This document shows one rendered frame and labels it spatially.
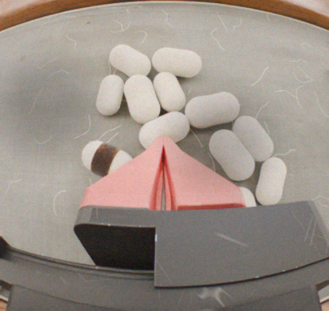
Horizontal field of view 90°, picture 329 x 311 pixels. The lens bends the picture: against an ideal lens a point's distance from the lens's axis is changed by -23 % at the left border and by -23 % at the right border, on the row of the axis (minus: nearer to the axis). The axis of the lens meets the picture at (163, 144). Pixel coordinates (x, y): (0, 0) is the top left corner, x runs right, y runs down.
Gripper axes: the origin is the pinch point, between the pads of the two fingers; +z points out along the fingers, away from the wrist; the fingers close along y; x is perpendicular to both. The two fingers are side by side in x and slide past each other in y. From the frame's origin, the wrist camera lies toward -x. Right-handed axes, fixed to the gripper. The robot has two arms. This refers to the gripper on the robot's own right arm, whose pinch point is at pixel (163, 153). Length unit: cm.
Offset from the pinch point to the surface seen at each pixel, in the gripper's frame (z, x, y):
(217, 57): 7.9, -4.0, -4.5
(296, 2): 12.5, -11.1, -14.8
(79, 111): 4.1, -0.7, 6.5
